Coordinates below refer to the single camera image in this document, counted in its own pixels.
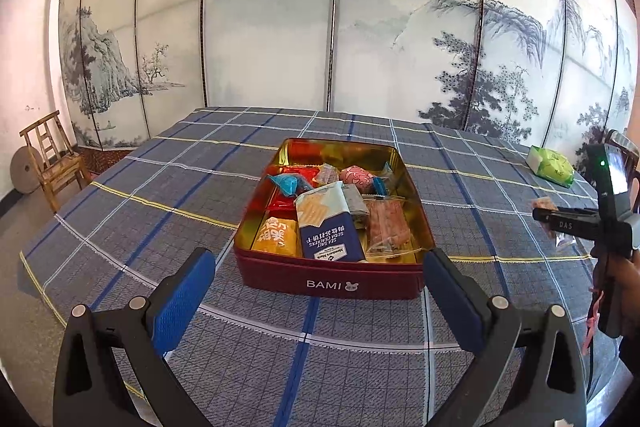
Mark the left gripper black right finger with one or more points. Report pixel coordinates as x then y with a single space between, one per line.
548 389

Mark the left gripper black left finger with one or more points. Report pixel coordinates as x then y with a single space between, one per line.
89 390

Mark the clear orange dried snack packet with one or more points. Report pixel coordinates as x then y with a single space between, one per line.
389 238

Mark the person right hand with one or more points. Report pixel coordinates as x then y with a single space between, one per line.
625 273

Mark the dark wooden chair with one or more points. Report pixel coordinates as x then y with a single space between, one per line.
625 151

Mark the green tissue pack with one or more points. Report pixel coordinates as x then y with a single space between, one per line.
550 165

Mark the ink painting folding screen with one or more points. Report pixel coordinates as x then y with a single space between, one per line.
555 73

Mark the light wooden chair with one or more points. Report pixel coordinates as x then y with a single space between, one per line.
56 163

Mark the round stone millstone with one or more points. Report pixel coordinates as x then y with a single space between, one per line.
24 169

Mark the blue clear small candy packet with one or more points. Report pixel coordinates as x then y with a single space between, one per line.
384 184

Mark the clear seed bar packet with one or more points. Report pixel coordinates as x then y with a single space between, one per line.
357 208

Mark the red toffee tin box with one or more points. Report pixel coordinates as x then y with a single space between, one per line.
360 280

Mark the cream blue cracker packet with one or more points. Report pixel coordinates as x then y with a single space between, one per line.
325 225

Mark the pink white candy packet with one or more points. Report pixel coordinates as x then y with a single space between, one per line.
360 178

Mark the yellow clear nut bar packet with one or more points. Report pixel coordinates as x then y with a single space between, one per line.
326 174

